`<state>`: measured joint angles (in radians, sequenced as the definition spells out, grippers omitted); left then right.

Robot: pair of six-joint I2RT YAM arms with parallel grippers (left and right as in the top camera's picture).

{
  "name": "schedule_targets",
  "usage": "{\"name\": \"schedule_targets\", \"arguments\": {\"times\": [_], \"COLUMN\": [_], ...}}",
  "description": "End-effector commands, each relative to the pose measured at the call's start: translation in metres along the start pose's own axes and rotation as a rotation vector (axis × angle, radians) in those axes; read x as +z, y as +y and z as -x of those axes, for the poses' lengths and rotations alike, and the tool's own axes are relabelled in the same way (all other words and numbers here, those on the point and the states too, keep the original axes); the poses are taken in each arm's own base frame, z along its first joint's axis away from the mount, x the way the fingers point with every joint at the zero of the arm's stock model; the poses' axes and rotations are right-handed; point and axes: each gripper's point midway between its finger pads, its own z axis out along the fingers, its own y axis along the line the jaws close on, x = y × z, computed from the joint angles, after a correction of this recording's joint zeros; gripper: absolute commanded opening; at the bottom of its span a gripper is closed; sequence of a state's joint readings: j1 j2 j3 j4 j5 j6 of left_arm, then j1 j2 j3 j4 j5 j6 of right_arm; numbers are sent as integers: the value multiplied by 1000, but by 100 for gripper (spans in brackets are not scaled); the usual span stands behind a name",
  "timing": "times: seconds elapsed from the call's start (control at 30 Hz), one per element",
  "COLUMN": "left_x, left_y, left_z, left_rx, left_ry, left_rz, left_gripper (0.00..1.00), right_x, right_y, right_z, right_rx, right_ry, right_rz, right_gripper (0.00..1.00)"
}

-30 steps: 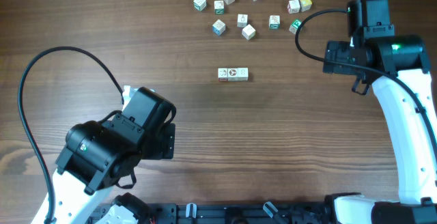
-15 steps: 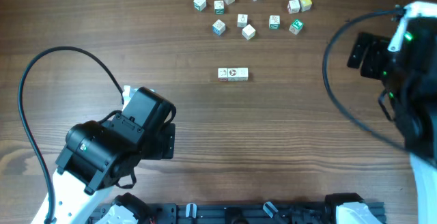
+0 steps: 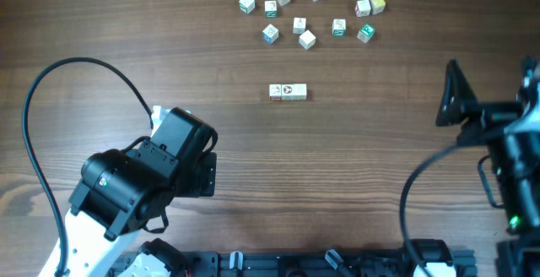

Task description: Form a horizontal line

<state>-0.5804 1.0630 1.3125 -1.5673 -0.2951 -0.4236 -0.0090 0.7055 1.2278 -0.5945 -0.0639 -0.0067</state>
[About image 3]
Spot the red 6 baseball block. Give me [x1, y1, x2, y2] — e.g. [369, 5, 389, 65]
[269, 84, 282, 100]

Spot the green N letter block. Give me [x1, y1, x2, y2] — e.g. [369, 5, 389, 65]
[294, 84, 307, 100]

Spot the yellow soccer ball J block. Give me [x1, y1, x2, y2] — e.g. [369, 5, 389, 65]
[281, 84, 295, 100]

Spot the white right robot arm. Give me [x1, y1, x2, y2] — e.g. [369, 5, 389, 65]
[435, 57, 539, 276]

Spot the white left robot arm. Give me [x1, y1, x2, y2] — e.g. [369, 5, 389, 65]
[40, 108, 218, 276]

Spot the green F letter block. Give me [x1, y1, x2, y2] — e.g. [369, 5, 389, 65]
[357, 24, 375, 43]

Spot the yellow top block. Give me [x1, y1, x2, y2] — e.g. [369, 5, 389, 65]
[370, 0, 386, 15]

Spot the red bordered white block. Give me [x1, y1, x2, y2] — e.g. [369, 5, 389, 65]
[355, 0, 371, 17]

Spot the green V number block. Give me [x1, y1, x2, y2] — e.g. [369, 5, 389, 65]
[332, 19, 347, 36]

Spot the blue bordered picture block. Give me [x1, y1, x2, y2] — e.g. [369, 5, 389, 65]
[262, 24, 279, 44]

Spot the green V bird block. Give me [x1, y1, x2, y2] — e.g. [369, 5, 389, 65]
[239, 0, 256, 14]

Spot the yellow C white block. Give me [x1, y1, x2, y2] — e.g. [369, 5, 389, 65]
[299, 30, 316, 50]

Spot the green apple picture block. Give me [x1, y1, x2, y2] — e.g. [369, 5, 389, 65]
[264, 0, 278, 18]

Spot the red O ice cream block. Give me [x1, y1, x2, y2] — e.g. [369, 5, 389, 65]
[293, 18, 306, 35]

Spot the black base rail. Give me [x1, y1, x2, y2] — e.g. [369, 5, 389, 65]
[109, 238, 478, 277]

